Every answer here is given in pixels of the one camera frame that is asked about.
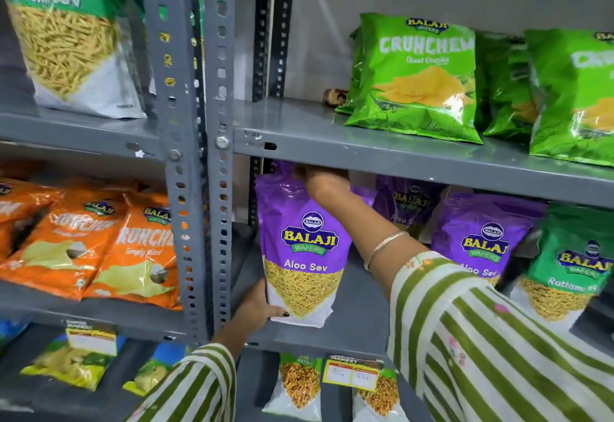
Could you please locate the person's right hand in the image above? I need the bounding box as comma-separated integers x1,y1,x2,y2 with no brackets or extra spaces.
294,165,357,211

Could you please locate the person's left hand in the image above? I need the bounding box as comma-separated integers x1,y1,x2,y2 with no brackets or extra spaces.
233,279,291,330

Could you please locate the purple snack packet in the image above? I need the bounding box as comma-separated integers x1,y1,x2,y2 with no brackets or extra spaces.
372,176,448,241
430,191,548,289
255,162,354,329

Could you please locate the person's right forearm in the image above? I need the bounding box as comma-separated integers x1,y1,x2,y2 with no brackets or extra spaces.
331,196,614,422

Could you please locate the person's left forearm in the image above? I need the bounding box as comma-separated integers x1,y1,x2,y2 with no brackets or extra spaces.
126,317,269,422

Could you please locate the grey metal shelving rack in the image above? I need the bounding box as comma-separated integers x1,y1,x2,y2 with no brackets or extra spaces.
0,0,213,422
201,0,614,422

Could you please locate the white packet of fried snack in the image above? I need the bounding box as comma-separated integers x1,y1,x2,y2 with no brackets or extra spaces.
352,364,409,422
262,353,323,422

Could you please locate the yellow shelf price label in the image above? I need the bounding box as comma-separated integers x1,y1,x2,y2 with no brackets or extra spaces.
322,354,385,392

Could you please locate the thin gold bangle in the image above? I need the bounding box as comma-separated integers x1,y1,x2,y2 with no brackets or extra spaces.
364,231,411,272

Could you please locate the yellow green chips packet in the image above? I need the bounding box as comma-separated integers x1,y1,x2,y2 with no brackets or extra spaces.
122,342,189,398
20,333,119,392

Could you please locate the orange chips packet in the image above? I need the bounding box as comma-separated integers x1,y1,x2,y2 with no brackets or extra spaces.
83,194,183,312
0,178,64,264
0,189,131,301

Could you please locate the blue snack packet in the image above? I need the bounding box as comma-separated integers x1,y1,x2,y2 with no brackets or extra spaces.
0,319,30,356

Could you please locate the large green white snack packet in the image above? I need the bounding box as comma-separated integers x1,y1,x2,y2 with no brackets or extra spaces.
0,0,148,120

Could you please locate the green and white snack packet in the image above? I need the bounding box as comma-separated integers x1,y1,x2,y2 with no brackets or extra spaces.
509,203,614,332

